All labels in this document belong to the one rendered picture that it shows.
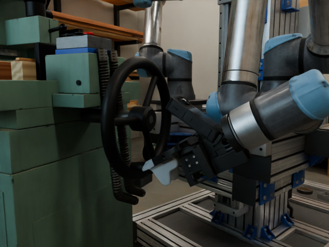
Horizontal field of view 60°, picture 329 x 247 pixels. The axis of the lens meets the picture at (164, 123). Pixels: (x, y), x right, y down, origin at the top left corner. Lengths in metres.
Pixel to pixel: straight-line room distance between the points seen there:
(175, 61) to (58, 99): 0.73
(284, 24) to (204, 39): 2.89
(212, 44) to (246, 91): 3.55
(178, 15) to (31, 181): 3.98
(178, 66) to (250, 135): 0.87
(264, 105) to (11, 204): 0.53
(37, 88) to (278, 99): 0.49
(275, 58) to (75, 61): 0.63
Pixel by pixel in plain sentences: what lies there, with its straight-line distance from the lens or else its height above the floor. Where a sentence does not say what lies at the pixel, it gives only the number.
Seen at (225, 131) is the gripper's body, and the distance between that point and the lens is 0.48.
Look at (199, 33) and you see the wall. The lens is 4.25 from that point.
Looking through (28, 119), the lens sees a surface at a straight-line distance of 0.67.
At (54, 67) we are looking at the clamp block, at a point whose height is 0.93.
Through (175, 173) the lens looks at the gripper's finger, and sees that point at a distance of 0.59.
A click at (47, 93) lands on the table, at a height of 0.87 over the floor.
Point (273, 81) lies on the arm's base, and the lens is 1.00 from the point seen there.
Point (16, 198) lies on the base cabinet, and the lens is 0.68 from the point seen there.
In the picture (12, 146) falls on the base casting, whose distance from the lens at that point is 0.65.
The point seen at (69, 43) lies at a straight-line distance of 0.71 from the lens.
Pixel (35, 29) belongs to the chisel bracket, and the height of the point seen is 1.03.
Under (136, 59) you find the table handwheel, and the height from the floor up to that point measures 0.94.
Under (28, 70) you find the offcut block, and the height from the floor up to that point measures 0.92.
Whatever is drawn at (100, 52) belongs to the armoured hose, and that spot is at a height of 0.96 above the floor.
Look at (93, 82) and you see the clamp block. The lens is 0.66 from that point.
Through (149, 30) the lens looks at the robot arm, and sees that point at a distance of 1.41.
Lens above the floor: 0.89
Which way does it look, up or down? 8 degrees down
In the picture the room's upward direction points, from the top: straight up
